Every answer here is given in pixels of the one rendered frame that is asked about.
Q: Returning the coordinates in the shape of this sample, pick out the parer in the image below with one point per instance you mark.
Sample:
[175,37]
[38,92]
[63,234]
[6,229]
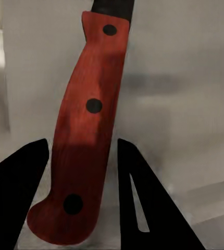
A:
[84,128]

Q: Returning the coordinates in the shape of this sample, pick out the drop in sink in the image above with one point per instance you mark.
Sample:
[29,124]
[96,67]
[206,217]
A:
[170,104]

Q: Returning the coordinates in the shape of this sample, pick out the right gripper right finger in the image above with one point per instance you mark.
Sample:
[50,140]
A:
[169,230]

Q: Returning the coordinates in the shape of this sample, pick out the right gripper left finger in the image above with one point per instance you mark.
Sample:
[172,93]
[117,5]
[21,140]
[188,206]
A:
[20,175]

